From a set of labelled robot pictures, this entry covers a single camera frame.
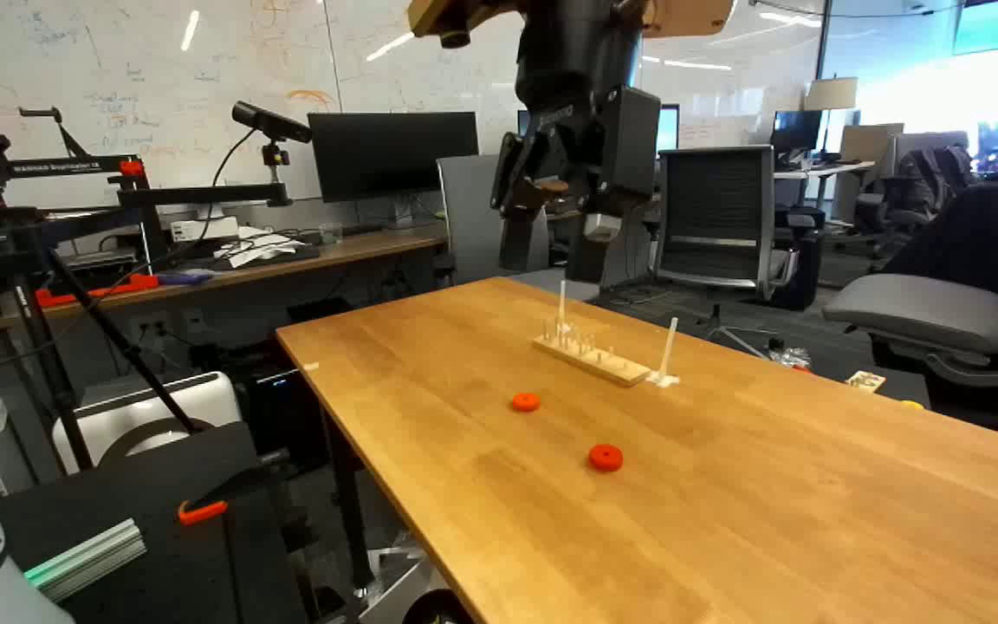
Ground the white papers pile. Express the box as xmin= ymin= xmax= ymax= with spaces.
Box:
xmin=167 ymin=216 xmax=308 ymax=270

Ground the black camera on boom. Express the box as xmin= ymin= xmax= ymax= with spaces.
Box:
xmin=229 ymin=98 xmax=315 ymax=147

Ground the grey chair backrest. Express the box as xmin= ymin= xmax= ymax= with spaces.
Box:
xmin=433 ymin=152 xmax=561 ymax=287

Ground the orange disk with hole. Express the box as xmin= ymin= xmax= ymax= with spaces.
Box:
xmin=586 ymin=440 xmax=628 ymax=476

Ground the aluminium bar with green light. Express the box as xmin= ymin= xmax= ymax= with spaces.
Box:
xmin=21 ymin=517 xmax=153 ymax=605

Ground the red tool on desk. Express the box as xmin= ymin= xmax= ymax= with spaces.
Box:
xmin=31 ymin=270 xmax=161 ymax=310

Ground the wooden rack with pegs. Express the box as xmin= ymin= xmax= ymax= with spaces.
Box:
xmin=530 ymin=276 xmax=681 ymax=392

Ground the orange clamp handle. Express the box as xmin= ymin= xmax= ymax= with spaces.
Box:
xmin=172 ymin=496 xmax=230 ymax=531

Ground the dark background office chair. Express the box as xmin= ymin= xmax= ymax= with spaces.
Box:
xmin=855 ymin=142 xmax=978 ymax=239

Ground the black tripod stand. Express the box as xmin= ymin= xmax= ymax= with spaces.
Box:
xmin=0 ymin=105 xmax=294 ymax=497

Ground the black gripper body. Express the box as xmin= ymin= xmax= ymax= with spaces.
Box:
xmin=512 ymin=0 xmax=647 ymax=123

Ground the long wooden desk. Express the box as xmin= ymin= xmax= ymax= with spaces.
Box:
xmin=11 ymin=218 xmax=449 ymax=326

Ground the small pale floor object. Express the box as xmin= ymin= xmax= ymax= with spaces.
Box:
xmin=842 ymin=366 xmax=891 ymax=393

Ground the black computer monitor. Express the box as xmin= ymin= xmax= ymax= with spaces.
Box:
xmin=303 ymin=108 xmax=482 ymax=203

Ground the black table leg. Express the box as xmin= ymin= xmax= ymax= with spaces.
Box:
xmin=321 ymin=407 xmax=377 ymax=591

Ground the white computer case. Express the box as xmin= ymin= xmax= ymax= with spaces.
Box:
xmin=48 ymin=366 xmax=244 ymax=478

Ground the black mesh office chair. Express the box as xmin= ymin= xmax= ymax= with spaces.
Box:
xmin=652 ymin=145 xmax=781 ymax=295

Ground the grey padded office chair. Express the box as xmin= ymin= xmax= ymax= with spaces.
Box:
xmin=820 ymin=169 xmax=998 ymax=447

